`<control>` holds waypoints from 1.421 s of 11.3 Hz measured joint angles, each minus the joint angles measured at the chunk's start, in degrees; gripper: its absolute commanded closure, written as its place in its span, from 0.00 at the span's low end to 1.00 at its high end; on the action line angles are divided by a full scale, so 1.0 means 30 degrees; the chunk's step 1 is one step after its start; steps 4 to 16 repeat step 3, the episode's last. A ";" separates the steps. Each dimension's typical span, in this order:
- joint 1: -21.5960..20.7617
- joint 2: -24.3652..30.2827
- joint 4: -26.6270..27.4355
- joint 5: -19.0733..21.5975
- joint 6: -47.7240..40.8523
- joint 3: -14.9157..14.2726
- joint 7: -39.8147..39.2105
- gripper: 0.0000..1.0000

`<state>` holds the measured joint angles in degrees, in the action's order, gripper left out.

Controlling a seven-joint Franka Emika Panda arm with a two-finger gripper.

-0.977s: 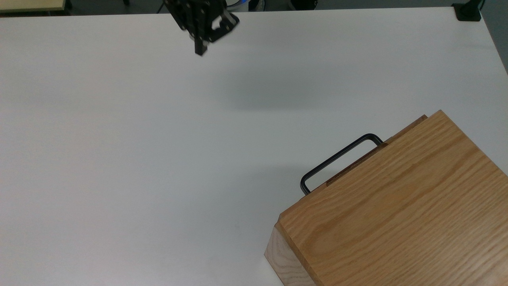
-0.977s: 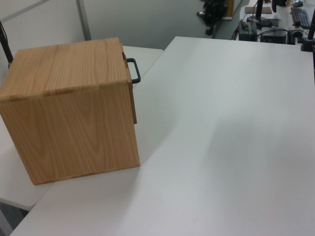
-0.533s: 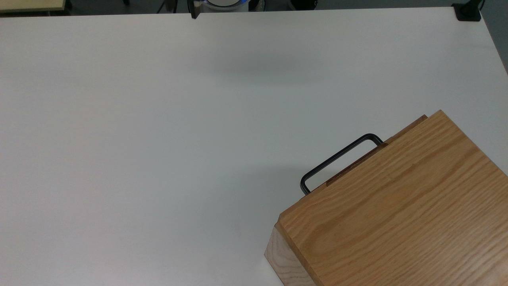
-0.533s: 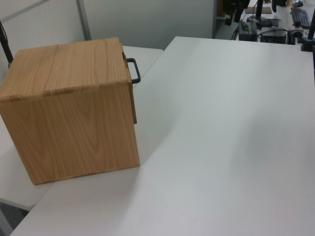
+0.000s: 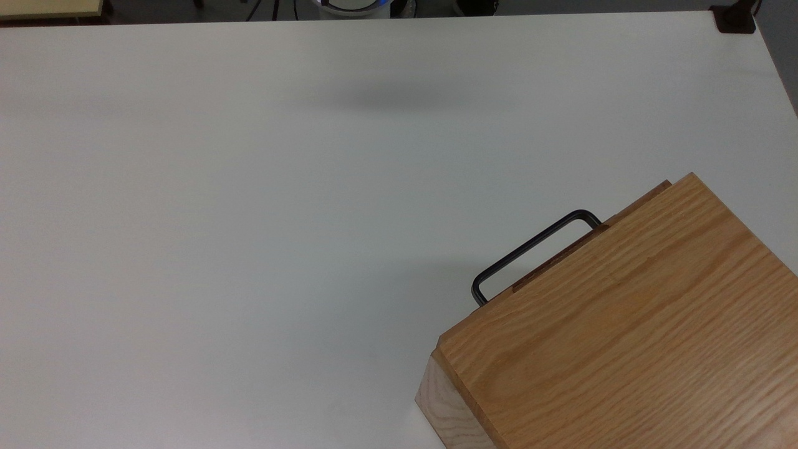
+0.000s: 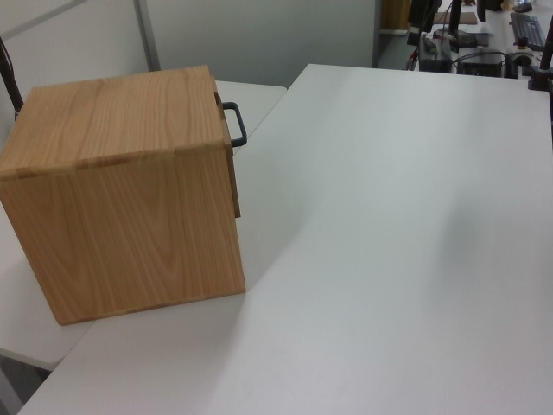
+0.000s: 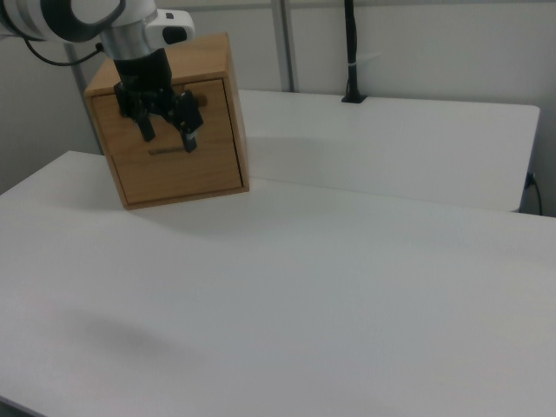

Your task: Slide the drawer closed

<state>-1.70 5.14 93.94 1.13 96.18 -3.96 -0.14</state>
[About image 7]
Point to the wooden lower drawer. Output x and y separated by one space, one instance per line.
182 178

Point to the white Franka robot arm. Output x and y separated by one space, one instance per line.
65 17

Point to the light wooden drawer cabinet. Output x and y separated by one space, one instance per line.
232 130

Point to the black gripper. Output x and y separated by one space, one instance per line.
145 82

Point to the black camera stand pole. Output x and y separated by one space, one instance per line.
352 43

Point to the grey partition frame post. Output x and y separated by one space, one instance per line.
286 43

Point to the wooden drawer with slide rail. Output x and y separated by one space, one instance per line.
217 108

